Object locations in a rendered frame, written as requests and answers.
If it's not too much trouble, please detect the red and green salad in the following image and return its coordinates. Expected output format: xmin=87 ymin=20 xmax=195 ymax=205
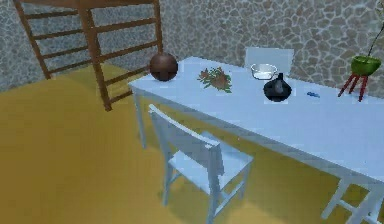
xmin=197 ymin=66 xmax=233 ymax=94

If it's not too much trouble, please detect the pale blue wooden chair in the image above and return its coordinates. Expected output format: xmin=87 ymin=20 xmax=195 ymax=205
xmin=147 ymin=103 xmax=254 ymax=224
xmin=244 ymin=46 xmax=295 ymax=81

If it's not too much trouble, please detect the brown ball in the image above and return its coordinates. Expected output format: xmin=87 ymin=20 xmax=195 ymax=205
xmin=149 ymin=52 xmax=179 ymax=82

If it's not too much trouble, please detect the pale blue dining table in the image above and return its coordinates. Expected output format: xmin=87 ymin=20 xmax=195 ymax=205
xmin=128 ymin=56 xmax=384 ymax=224

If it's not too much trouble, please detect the clear glass bowl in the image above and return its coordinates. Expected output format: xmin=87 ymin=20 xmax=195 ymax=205
xmin=250 ymin=63 xmax=279 ymax=81

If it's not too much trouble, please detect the black round vase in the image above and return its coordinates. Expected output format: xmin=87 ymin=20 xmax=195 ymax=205
xmin=263 ymin=72 xmax=293 ymax=103

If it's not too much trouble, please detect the brown wooden ladder shelf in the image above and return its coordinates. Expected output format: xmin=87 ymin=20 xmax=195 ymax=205
xmin=12 ymin=0 xmax=164 ymax=112

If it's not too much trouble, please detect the green pot plant red stand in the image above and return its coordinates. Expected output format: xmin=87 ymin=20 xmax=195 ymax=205
xmin=337 ymin=0 xmax=384 ymax=103

